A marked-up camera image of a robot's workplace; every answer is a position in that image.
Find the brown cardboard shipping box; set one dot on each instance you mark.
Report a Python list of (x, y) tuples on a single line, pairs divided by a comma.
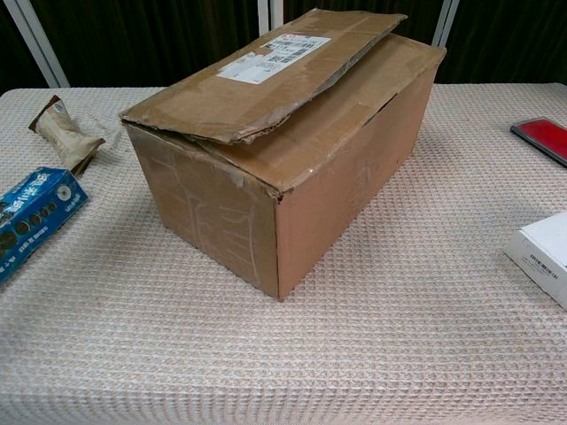
[(310, 177)]

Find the white partition frame post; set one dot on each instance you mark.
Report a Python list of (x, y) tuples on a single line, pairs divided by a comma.
[(42, 48), (271, 13), (445, 22)]

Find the red flat case black rim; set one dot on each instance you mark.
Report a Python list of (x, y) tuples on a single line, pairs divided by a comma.
[(545, 135)]

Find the dark green curtain panel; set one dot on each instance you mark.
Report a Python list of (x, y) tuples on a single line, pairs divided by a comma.
[(376, 13), (509, 40), (11, 48), (155, 40)]

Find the beige waffle tablecloth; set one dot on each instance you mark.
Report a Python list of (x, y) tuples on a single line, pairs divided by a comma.
[(354, 354)]

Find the blue cookie box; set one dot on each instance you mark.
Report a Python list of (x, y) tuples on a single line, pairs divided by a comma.
[(35, 212)]

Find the white box with blue stripe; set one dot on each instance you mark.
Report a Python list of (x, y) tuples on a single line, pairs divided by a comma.
[(545, 248)]

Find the brown beige snack wrapper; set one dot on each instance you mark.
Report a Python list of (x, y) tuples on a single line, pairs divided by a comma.
[(62, 133)]

